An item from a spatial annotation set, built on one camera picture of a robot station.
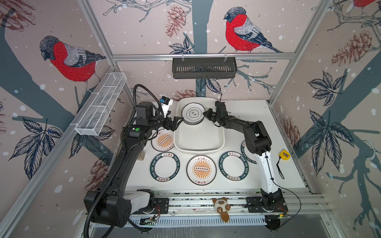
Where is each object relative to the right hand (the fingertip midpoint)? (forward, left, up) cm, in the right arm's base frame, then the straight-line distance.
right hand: (203, 111), depth 106 cm
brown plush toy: (-59, -9, -5) cm, 60 cm away
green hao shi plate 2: (-38, -18, -7) cm, 43 cm away
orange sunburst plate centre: (-40, +1, -8) cm, 41 cm away
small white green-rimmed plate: (0, +8, -2) cm, 8 cm away
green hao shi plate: (-40, +23, -6) cm, 46 cm away
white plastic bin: (-19, -1, -6) cm, 20 cm away
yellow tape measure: (-30, -51, -7) cm, 60 cm away
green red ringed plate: (-7, +8, -6) cm, 12 cm away
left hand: (-23, +13, +24) cm, 36 cm away
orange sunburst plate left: (-22, +26, -7) cm, 35 cm away
